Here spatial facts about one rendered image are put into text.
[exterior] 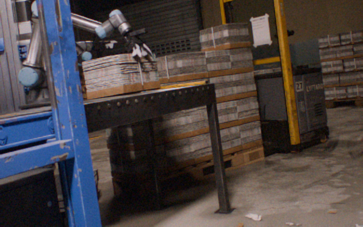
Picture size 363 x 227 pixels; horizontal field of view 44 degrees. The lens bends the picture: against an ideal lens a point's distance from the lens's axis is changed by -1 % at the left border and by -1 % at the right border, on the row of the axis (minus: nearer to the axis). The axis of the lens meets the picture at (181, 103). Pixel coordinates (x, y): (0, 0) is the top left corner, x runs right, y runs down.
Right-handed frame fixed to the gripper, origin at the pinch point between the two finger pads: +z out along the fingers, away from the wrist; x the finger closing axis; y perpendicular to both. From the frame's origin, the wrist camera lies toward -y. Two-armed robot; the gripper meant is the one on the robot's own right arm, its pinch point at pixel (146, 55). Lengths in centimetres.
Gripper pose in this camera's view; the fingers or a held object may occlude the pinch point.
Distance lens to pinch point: 268.0
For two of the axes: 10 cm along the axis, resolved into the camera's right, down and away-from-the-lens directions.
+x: -5.2, 1.2, -8.5
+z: 5.5, 8.0, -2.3
